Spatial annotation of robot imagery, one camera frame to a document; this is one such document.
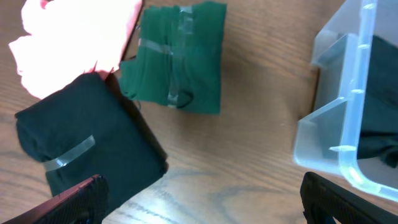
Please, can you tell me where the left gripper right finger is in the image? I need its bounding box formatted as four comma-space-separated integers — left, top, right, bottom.
300, 172, 397, 224

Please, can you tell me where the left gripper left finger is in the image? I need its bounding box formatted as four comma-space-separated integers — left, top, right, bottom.
4, 175, 109, 224

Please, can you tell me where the large black garment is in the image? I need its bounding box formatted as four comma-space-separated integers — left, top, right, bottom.
358, 35, 397, 168

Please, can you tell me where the clear plastic storage bin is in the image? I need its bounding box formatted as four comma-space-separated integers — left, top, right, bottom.
293, 0, 397, 201

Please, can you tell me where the black folded garment left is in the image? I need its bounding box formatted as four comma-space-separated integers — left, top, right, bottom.
15, 73, 167, 212

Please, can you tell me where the pink crumpled garment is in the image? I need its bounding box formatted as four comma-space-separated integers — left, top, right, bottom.
9, 0, 144, 99

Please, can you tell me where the dark green folded garment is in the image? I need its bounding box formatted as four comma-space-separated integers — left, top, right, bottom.
119, 1, 227, 114

